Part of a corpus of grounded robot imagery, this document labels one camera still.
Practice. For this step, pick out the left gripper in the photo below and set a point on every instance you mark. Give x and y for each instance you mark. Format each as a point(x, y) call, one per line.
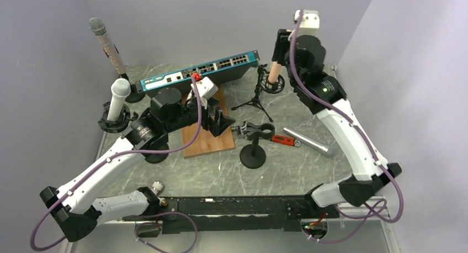
point(220, 123)

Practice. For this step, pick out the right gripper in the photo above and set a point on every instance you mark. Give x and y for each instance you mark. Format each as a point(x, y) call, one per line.
point(283, 44)

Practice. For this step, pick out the pink microphone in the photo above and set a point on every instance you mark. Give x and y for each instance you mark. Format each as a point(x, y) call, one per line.
point(274, 73)

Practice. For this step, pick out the black clamp mic stand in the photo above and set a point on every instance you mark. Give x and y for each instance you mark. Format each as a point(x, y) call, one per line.
point(253, 155)

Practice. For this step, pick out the silver microphone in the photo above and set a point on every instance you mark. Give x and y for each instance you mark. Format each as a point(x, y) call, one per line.
point(323, 149)

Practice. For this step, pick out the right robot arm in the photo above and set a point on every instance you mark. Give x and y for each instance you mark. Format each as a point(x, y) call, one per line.
point(324, 96)

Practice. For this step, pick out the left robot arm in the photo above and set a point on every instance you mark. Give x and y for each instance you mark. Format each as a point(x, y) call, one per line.
point(78, 208)

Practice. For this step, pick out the black round base stand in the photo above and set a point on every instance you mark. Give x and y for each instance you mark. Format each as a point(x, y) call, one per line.
point(157, 158)

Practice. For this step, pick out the glitter mic stand base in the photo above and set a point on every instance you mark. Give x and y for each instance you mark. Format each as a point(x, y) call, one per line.
point(134, 96)

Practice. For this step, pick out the white microphone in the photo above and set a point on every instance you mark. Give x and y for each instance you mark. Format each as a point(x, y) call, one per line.
point(120, 89)

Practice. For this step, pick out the glitter microphone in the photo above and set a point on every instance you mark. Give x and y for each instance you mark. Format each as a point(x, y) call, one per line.
point(98, 27)

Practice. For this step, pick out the wooden board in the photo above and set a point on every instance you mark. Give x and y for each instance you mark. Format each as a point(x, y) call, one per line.
point(205, 143)

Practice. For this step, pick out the white metal lever handle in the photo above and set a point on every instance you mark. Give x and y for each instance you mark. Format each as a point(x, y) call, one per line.
point(198, 88)

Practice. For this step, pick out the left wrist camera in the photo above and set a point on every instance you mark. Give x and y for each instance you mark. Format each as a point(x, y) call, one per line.
point(212, 87)

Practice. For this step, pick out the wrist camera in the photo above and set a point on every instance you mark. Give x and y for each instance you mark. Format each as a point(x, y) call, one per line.
point(307, 22)
point(212, 87)

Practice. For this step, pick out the red handled adjustable wrench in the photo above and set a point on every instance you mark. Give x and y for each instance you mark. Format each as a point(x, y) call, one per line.
point(281, 138)

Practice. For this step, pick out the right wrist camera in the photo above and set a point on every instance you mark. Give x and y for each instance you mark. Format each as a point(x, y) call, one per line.
point(307, 22)

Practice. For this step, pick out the blue network switch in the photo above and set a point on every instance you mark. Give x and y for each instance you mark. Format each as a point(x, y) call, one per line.
point(218, 71)

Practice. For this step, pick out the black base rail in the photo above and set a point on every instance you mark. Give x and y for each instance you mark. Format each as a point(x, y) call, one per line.
point(235, 213)

